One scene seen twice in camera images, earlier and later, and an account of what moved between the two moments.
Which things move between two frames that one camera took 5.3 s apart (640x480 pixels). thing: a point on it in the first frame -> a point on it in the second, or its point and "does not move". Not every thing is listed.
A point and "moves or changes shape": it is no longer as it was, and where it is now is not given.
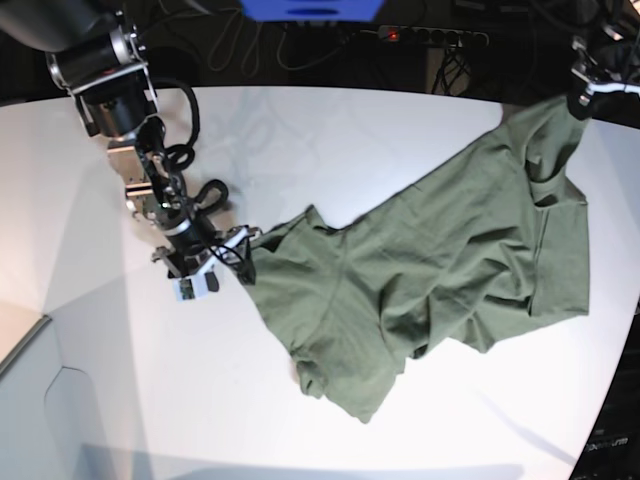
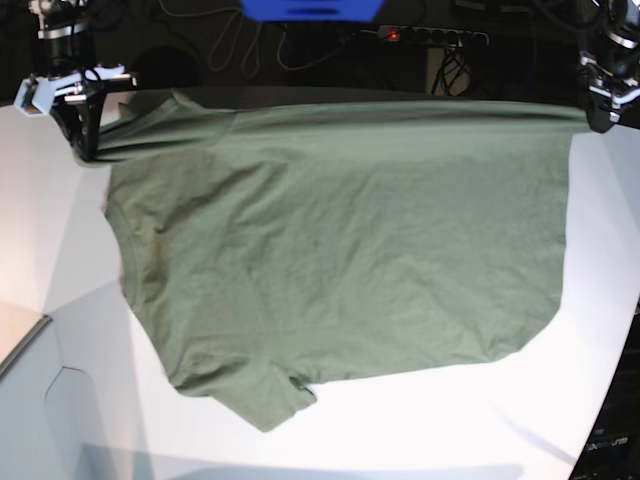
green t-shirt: [502, 237] moves or changes shape
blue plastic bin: [311, 10] does not move
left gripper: [190, 249] -> [72, 50]
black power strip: [419, 34] does not move
